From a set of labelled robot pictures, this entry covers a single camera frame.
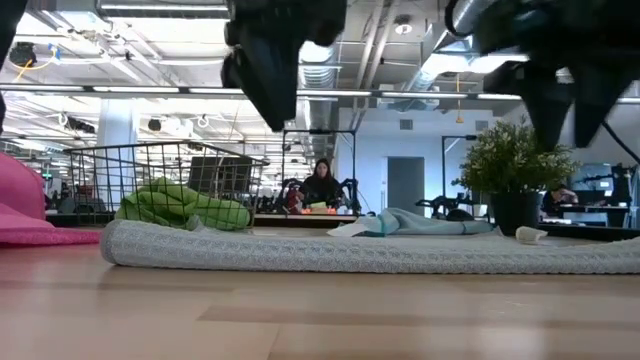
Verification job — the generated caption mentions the grey microfiber towel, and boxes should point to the grey microfiber towel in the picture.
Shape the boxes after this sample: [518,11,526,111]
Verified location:
[99,218,640,276]

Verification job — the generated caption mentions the grey door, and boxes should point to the grey door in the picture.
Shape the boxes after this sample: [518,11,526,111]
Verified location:
[386,155,426,217]

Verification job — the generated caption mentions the metal wire basket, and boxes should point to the metal wire basket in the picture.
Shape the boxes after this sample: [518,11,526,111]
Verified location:
[63,140,270,232]

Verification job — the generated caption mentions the black metal frame stand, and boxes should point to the black metal frame stand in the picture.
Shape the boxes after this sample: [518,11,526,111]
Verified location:
[281,128,358,215]

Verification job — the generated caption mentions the distant dark monitor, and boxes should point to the distant dark monitor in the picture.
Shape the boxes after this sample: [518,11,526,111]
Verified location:
[186,155,255,198]

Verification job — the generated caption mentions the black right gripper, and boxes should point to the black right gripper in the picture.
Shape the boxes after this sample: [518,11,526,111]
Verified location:
[482,29,640,152]

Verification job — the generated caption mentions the pink microfiber towel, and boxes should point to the pink microfiber towel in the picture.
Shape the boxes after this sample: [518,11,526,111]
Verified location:
[0,151,105,248]

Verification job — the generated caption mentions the silver ventilation duct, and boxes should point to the silver ventilation duct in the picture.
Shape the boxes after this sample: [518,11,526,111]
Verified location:
[298,0,497,94]

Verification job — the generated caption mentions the artificial plant in black pot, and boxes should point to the artificial plant in black pot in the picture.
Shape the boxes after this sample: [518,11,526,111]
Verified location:
[451,116,582,237]

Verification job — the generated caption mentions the black ceiling device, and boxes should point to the black ceiling device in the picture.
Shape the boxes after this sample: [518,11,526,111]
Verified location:
[8,41,40,69]

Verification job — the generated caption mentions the person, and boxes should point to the person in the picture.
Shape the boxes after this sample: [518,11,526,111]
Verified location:
[298,157,345,212]
[541,183,580,220]

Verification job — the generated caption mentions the thin black hanging cable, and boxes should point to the thin black hanging cable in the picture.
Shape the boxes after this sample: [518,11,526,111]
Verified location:
[599,121,640,167]

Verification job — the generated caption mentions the light blue microfiber towel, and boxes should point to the light blue microfiber towel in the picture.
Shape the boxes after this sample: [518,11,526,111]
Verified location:
[326,206,497,238]

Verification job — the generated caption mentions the black curved object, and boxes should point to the black curved object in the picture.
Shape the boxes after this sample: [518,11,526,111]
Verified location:
[443,207,477,223]

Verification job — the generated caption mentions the green microfiber towel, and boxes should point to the green microfiber towel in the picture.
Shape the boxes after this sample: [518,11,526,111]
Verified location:
[114,176,252,233]

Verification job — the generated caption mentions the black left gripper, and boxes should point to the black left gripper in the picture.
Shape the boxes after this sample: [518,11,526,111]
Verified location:
[220,0,349,134]

